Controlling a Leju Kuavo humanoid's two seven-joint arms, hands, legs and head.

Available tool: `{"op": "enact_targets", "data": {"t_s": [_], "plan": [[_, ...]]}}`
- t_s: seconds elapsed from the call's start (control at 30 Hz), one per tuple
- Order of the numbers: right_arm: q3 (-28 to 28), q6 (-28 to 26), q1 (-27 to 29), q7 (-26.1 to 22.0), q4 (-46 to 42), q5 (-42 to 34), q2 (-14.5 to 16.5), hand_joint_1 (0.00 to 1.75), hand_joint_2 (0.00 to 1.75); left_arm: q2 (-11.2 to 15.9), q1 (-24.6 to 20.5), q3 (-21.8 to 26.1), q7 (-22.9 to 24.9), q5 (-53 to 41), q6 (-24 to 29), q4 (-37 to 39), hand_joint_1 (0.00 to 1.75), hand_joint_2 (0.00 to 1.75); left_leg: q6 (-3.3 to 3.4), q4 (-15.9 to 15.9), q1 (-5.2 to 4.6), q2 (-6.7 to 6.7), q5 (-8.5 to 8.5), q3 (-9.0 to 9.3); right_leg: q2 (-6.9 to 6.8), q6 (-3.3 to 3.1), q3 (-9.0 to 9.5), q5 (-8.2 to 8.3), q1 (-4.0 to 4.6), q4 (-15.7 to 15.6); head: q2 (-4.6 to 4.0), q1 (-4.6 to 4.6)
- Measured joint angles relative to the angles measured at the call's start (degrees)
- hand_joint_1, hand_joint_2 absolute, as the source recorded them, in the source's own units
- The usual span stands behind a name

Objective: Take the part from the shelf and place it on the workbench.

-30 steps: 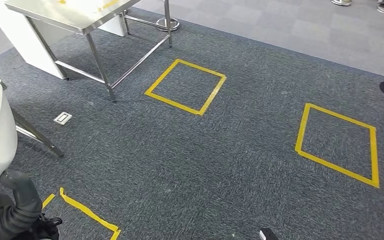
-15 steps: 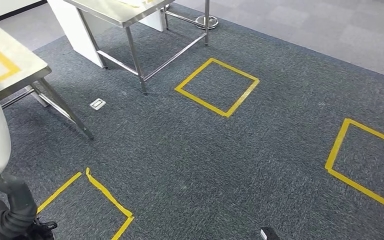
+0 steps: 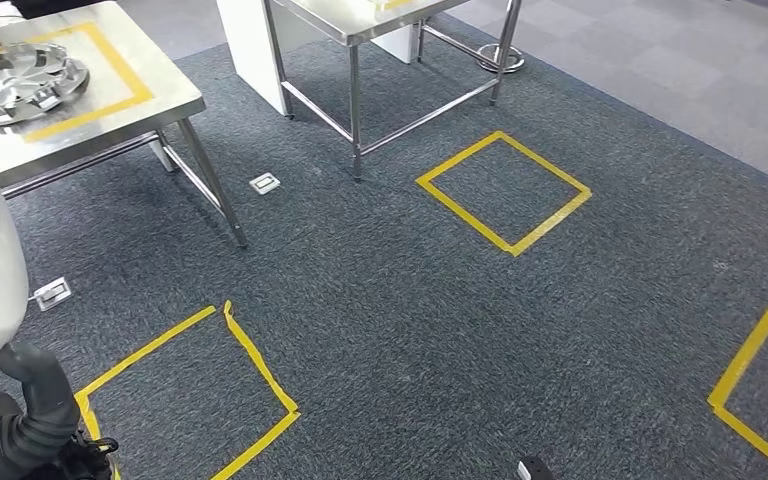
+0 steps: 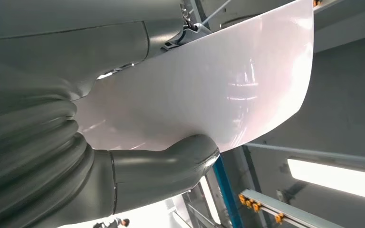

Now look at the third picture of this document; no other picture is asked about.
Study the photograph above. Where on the black box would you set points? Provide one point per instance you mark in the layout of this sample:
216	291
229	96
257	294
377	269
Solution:
53	6

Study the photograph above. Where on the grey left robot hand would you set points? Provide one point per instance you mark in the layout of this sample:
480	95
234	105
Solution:
39	384

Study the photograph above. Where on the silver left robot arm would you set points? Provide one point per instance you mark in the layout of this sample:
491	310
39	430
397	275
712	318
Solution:
0	437

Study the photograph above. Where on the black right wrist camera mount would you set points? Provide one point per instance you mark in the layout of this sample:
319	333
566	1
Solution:
535	469

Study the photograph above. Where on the chrome round stand base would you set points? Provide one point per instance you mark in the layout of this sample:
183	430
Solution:
500	60

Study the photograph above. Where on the yellow floor tape square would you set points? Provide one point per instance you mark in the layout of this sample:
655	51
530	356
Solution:
742	358
145	353

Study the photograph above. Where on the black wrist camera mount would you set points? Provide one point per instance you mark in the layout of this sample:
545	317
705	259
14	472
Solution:
92	457
535	469

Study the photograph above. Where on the steel workbench table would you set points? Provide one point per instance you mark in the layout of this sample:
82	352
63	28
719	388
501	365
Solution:
178	99
331	16

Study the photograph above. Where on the silver wheel hubcap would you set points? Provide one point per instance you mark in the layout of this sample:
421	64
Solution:
13	83

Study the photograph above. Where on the white cabinet panel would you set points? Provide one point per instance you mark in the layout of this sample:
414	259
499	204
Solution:
245	53
394	46

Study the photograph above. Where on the silver floor socket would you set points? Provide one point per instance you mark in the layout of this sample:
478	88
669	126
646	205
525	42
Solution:
265	183
53	293

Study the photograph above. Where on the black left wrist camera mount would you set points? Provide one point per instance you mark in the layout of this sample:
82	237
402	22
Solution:
92	457

